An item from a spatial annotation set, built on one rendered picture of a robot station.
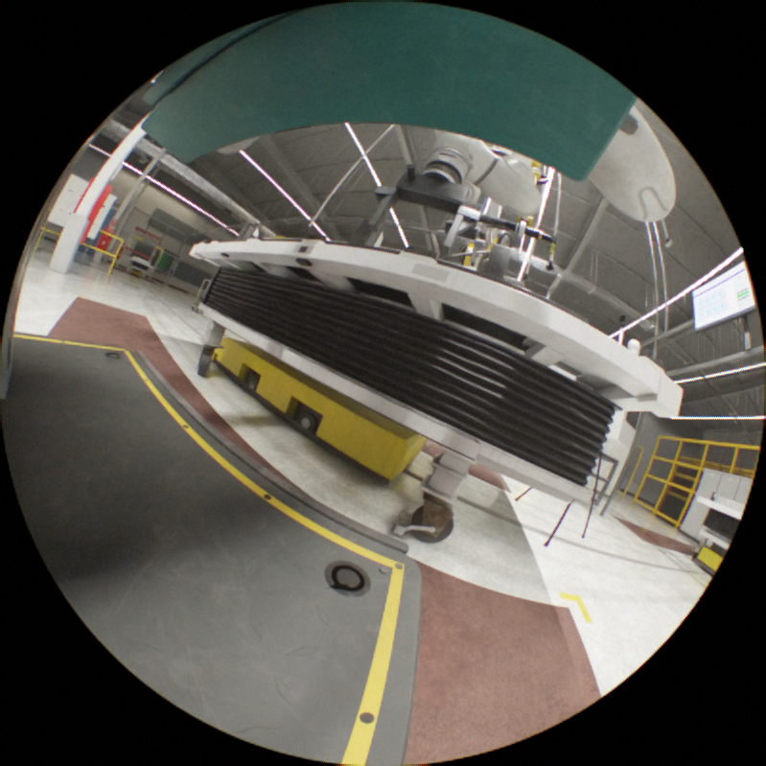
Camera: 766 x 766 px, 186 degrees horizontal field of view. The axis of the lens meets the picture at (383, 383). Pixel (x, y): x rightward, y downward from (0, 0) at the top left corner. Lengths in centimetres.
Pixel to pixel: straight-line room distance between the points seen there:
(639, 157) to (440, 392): 86
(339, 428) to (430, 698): 111
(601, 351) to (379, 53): 69
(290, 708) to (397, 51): 43
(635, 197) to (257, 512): 61
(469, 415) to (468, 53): 89
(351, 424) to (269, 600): 102
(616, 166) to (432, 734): 88
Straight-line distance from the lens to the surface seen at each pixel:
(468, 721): 63
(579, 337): 67
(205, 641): 18
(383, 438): 109
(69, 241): 509
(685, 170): 1126
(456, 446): 74
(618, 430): 334
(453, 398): 87
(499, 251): 78
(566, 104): 24
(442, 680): 63
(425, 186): 49
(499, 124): 26
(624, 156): 41
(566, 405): 96
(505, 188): 62
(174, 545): 22
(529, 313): 64
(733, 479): 914
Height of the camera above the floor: 50
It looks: 2 degrees down
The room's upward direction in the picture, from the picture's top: 24 degrees clockwise
